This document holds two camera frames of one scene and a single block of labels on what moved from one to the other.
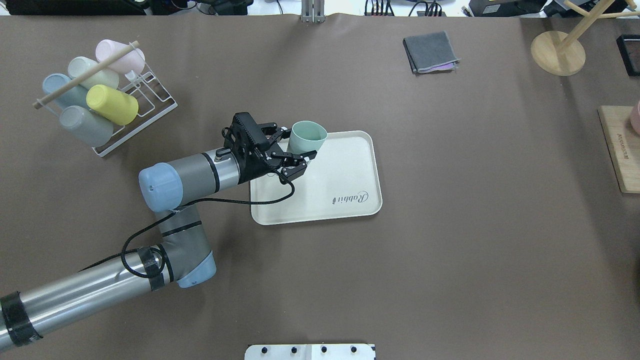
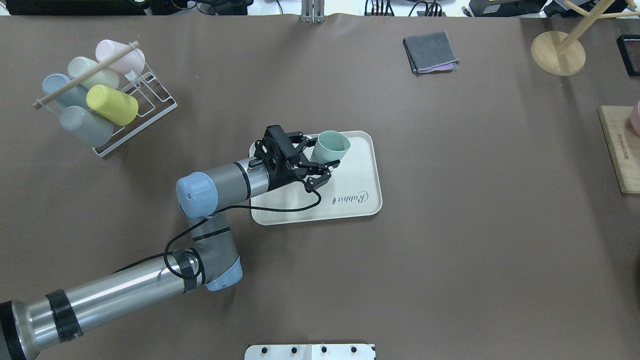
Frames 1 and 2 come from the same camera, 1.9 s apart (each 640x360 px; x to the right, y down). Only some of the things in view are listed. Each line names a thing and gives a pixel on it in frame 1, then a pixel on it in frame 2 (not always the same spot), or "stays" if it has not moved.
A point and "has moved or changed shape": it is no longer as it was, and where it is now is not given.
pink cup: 133,62 stays
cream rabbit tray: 342,180 stays
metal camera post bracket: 313,11 stays
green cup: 306,137 has moved or changed shape
